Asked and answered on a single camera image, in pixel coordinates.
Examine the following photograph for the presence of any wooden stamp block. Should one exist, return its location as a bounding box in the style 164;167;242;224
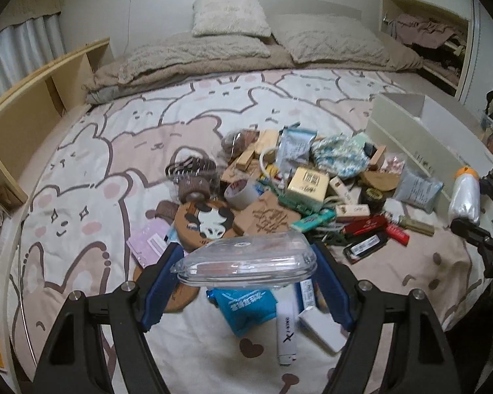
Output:
369;143;387;172

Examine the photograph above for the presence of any yellow square box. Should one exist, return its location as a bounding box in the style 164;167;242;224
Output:
285;166;330;208

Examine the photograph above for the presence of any grey tape roll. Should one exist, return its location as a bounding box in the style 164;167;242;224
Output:
223;179;256;211

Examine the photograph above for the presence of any white stick black print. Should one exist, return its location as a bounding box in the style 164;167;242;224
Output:
274;285;299;367

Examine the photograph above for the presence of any black lighter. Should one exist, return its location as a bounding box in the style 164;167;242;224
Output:
342;231;389;266

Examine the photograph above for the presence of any bear printed bed sheet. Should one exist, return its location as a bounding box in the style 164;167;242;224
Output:
8;68;493;394

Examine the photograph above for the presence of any gold tube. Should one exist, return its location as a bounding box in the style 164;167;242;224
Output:
395;214;437;237

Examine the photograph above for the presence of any face mask packet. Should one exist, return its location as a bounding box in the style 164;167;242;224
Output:
393;167;443;215

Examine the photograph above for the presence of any small brown bandage roll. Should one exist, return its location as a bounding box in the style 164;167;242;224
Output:
153;201;182;223

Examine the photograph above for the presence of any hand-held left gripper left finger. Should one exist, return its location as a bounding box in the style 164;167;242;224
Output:
39;243;185;394

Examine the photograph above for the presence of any green lighter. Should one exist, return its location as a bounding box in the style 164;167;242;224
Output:
291;209;338;231

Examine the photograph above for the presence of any grey curtain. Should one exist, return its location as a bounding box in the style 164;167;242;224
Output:
0;12;66;103

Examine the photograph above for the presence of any white slim lighter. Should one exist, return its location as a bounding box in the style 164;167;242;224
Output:
330;176;351;205

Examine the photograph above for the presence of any beige printed valance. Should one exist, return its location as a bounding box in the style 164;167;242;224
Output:
0;0;63;21

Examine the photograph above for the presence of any round cork coaster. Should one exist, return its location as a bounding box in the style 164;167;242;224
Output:
132;260;200;313

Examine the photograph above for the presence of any long red lighter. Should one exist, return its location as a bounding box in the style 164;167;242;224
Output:
340;214;390;235

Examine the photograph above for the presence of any small white box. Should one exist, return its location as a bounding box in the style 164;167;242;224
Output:
297;306;349;354

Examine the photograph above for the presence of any grey-green sachet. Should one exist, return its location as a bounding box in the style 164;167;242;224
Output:
274;124;314;176

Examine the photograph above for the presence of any white plastic bag roll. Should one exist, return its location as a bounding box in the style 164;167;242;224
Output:
447;165;481;226

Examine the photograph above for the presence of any carved square wooden coaster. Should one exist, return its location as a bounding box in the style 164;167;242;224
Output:
233;192;304;237

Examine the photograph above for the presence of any floral fabric pouch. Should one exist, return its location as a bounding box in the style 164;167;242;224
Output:
309;132;369;180

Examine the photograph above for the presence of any pink candy bag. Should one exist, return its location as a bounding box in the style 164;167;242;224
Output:
383;153;407;178

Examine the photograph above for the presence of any white louvered door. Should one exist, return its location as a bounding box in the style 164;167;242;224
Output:
456;0;493;107

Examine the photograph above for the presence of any fluffy beige pillow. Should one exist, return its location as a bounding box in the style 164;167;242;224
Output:
192;0;273;38

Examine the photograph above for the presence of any clear false nail box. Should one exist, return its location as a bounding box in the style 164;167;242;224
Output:
170;230;318;289

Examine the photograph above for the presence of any wooden bedside shelf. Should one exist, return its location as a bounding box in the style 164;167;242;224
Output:
0;37;112;216

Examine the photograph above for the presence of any pile of clothes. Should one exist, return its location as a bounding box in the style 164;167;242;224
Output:
388;11;469;87

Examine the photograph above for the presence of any purple card packet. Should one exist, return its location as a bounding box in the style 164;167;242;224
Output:
127;217;174;272

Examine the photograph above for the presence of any cream shoe box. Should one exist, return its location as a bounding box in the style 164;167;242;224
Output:
365;91;493;216

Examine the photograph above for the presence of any short red lighter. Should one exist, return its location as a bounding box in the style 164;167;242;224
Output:
385;223;410;246

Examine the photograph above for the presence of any zebra hair claw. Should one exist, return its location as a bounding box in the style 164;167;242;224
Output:
165;153;215;182

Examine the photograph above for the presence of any brown round wooden disc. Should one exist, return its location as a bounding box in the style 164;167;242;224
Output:
358;169;402;192

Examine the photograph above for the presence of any white wall cable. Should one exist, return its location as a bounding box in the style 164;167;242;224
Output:
121;0;134;56

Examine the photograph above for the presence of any blue white labelled lighter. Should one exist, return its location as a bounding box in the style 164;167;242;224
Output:
299;279;316;309

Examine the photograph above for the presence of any beige fleece blanket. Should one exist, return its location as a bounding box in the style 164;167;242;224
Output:
82;35;424;105

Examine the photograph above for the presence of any white charging cable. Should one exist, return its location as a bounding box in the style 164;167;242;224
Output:
258;148;290;191

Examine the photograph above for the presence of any grey bed headboard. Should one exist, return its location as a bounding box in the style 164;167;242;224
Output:
195;0;360;25

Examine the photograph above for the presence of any grey textured pillow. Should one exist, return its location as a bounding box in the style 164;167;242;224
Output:
271;13;389;65
117;33;272;85

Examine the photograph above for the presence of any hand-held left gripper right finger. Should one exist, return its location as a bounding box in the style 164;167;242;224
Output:
312;241;453;394

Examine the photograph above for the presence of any green plastic clip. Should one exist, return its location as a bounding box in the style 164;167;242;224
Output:
308;230;346;247

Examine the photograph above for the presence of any round panda wooden coaster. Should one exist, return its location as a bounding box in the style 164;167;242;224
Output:
174;198;238;252

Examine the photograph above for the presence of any small beige carton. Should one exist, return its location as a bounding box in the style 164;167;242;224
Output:
334;204;371;219

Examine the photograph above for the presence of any black round tin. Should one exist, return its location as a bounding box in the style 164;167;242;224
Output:
361;188;386;211

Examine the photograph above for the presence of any brown scrunchie in bag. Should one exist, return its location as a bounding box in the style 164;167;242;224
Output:
221;128;260;160

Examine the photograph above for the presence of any blue foil packet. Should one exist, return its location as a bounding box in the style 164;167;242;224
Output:
206;286;279;338

